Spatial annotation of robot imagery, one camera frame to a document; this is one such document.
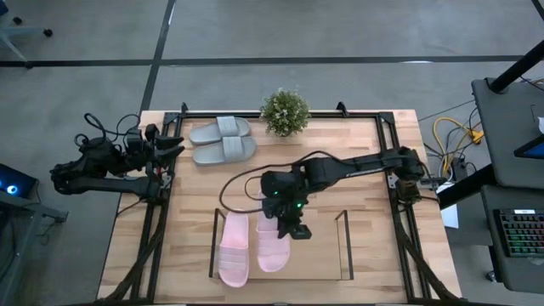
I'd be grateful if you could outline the grey metal stand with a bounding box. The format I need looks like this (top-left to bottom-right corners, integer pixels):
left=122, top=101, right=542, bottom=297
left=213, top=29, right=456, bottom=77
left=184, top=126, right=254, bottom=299
left=0, top=193, right=69, bottom=306

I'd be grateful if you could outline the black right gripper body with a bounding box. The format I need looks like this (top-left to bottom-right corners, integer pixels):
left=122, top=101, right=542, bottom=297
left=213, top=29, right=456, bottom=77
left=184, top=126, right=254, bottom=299
left=259, top=169, right=307, bottom=222

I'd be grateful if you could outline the white paper sheet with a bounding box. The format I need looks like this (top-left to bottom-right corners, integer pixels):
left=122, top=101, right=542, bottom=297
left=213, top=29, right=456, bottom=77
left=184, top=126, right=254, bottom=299
left=439, top=182, right=461, bottom=230

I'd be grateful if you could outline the black backlit keyboard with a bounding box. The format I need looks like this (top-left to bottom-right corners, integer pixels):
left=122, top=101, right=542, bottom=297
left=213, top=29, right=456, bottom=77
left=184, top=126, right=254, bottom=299
left=492, top=207, right=544, bottom=258

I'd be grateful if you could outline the black metal table frame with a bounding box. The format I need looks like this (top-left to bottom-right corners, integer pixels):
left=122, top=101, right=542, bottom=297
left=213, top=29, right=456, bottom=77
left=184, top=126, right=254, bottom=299
left=98, top=101, right=463, bottom=306

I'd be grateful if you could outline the grey office chair base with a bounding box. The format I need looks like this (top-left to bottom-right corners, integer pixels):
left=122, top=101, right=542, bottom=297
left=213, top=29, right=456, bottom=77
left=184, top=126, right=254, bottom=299
left=0, top=0, right=54, bottom=70

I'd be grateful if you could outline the monitor with blue screen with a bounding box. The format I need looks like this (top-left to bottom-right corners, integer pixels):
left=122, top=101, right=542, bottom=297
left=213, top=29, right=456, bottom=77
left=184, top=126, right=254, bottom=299
left=513, top=134, right=544, bottom=161

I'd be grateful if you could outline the yellow cable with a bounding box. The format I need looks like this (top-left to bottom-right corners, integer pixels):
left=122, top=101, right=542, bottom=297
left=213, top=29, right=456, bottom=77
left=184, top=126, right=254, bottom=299
left=432, top=116, right=485, bottom=171

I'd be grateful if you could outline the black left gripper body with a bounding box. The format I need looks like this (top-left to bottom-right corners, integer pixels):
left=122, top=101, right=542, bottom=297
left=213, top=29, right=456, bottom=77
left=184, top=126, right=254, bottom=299
left=125, top=125, right=161, bottom=171

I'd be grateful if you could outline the black computer with blue light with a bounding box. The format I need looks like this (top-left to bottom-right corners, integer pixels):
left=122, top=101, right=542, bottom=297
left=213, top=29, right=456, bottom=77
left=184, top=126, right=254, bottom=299
left=0, top=163, right=38, bottom=200

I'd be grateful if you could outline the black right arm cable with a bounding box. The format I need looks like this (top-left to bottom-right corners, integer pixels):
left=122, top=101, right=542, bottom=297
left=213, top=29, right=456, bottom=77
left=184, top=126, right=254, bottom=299
left=218, top=150, right=328, bottom=214

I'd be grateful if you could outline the grey desk top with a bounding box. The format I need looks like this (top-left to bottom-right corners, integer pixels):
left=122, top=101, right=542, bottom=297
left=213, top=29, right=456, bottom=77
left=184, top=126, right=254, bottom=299
left=470, top=77, right=544, bottom=190

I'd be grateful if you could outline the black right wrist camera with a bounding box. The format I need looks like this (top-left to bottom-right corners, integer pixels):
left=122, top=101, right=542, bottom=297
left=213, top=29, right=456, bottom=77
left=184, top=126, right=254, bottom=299
left=289, top=224, right=314, bottom=241

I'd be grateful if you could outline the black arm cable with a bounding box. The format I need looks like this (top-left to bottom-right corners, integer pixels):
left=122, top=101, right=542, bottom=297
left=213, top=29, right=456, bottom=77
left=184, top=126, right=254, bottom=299
left=74, top=112, right=142, bottom=148
left=218, top=150, right=328, bottom=214

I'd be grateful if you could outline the pink rubber slide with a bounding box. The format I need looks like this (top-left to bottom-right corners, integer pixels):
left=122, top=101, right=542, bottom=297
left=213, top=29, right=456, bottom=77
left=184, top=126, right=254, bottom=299
left=216, top=211, right=251, bottom=289
left=255, top=190, right=292, bottom=274

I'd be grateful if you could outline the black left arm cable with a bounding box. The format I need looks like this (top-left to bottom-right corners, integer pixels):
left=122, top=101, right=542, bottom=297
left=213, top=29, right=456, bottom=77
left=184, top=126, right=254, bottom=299
left=74, top=112, right=142, bottom=148

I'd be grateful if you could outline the small green potted plant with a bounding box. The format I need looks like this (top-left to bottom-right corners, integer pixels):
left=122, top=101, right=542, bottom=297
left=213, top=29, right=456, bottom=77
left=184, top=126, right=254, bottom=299
left=259, top=88, right=312, bottom=138

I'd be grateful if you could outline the black pole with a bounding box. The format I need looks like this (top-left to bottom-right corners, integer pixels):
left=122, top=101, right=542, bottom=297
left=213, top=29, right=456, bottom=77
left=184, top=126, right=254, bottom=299
left=488, top=40, right=544, bottom=94

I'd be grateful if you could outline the grey keyboard desk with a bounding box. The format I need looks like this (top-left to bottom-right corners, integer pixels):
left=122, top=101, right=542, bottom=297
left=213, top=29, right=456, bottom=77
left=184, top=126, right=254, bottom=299
left=479, top=184, right=544, bottom=295

